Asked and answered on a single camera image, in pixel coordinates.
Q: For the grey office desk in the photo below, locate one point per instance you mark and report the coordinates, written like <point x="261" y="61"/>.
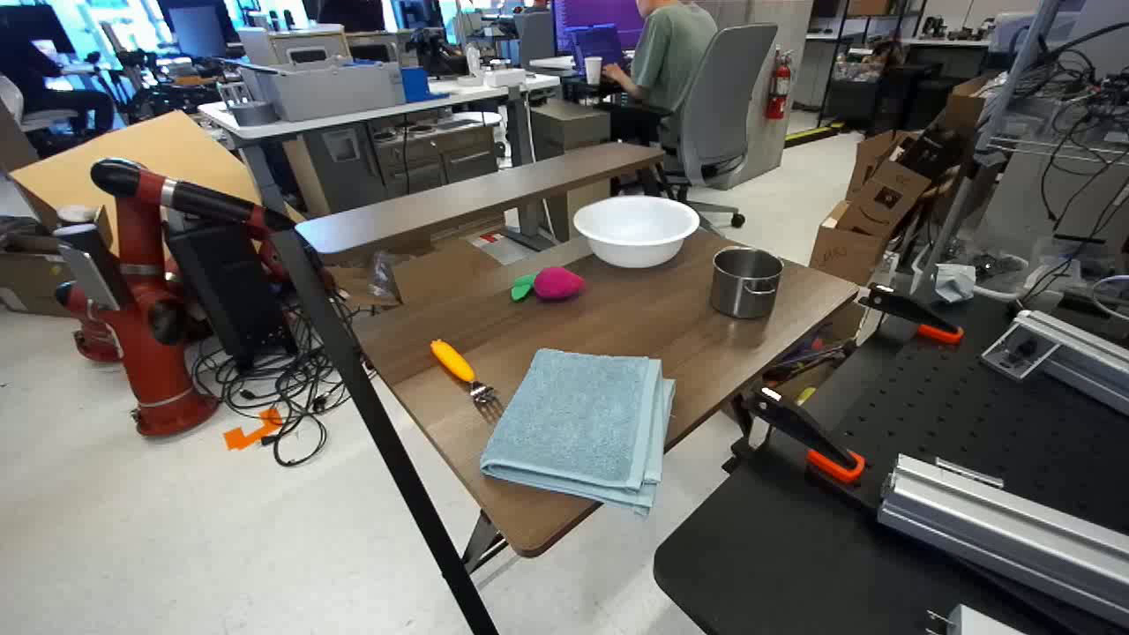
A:
<point x="388" y="146"/>

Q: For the red robot arm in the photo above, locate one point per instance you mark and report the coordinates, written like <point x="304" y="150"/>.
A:
<point x="146" y="339"/>

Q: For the blue towel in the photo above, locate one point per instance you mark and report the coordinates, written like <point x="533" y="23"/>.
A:
<point x="584" y="425"/>

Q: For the black computer case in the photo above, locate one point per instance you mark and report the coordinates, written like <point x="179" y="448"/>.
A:
<point x="232" y="293"/>

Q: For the grey office chair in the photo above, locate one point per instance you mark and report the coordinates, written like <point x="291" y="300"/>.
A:
<point x="724" y="109"/>

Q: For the pink toy fruit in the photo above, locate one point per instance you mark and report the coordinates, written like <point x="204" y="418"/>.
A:
<point x="560" y="285"/>

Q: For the orange floor tape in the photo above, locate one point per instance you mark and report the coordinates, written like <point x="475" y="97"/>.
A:
<point x="249" y="437"/>

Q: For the black tripod pole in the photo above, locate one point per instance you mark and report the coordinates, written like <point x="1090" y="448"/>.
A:
<point x="376" y="411"/>

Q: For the red fire extinguisher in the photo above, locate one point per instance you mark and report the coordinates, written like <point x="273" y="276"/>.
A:
<point x="776" y="90"/>

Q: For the stacked cardboard boxes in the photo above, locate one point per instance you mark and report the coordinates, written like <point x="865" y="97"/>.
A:
<point x="875" y="207"/>

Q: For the wide aluminium extrusion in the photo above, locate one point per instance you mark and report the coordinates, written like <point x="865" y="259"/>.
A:
<point x="999" y="532"/>

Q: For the green toy piece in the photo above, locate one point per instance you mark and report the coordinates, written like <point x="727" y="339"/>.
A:
<point x="520" y="288"/>

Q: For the white bowl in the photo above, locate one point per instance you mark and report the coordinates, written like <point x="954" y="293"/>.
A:
<point x="635" y="230"/>

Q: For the aluminium extrusion with end cap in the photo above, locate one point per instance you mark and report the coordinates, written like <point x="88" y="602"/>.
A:
<point x="1081" y="359"/>

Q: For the purple computer monitor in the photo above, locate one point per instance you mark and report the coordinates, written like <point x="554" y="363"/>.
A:
<point x="595" y="23"/>

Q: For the wooden table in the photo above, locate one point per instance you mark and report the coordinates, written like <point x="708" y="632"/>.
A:
<point x="640" y="324"/>

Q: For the large flat cardboard sheet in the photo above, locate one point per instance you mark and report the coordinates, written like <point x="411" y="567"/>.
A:
<point x="164" y="152"/>

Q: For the black breadboard table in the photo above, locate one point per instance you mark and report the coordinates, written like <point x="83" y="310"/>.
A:
<point x="939" y="399"/>

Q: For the grey brown shelf board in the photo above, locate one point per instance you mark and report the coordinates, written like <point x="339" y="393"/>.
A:
<point x="471" y="199"/>

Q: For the grey equipment box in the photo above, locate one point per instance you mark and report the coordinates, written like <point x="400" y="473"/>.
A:
<point x="335" y="90"/>

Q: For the person in green shirt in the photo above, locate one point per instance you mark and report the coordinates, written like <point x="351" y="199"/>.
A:
<point x="670" y="54"/>

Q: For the metal cup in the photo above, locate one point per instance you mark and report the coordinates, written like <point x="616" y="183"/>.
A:
<point x="745" y="288"/>

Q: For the white plastic bracket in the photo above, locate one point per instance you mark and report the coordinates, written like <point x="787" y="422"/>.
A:
<point x="954" y="285"/>

